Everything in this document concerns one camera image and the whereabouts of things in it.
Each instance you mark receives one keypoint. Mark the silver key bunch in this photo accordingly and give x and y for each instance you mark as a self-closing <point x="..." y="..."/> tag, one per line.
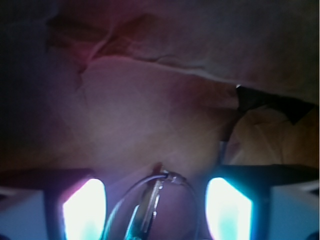
<point x="145" y="212"/>

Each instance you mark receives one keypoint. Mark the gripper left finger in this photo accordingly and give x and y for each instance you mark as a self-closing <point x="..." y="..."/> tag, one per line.
<point x="52" y="204"/>

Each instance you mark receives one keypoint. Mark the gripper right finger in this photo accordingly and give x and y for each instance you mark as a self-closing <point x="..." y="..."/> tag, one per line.
<point x="263" y="202"/>

